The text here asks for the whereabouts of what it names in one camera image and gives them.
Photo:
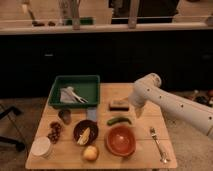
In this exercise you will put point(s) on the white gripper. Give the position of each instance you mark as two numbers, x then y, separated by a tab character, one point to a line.
138	100

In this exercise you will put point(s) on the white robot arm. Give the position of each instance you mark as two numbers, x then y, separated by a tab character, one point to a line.
148	88

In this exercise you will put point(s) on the red bowl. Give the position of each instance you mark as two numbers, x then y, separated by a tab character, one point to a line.
120	141

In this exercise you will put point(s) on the dark brown bowl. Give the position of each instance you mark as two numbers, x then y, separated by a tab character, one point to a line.
82	126

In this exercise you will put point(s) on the green cucumber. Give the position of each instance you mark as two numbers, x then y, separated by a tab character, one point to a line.
118	120

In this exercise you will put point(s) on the blue grey card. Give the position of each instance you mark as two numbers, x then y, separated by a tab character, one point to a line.
91	114

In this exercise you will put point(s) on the silver fork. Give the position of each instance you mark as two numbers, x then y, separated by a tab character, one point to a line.
164	157

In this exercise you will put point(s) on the green plastic tray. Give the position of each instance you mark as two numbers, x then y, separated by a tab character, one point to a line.
86	86

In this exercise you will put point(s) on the white plastic utensil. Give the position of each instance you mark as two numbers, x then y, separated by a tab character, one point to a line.
79	98

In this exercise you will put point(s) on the yellow banana slice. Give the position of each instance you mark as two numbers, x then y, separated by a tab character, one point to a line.
83	139

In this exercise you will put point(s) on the yellow apple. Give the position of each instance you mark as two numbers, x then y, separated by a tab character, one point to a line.
91	153

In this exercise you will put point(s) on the small dark cup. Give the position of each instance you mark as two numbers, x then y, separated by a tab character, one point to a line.
65	116

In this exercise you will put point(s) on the grey cloth in tray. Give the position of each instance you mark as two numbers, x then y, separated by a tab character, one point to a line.
66	95

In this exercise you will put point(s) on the brown grape bunch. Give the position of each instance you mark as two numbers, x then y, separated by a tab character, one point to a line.
54	135

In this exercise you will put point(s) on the white round container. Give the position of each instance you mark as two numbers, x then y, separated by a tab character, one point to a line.
41	147

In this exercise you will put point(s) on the black chair base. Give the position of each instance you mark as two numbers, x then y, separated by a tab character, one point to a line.
9	132

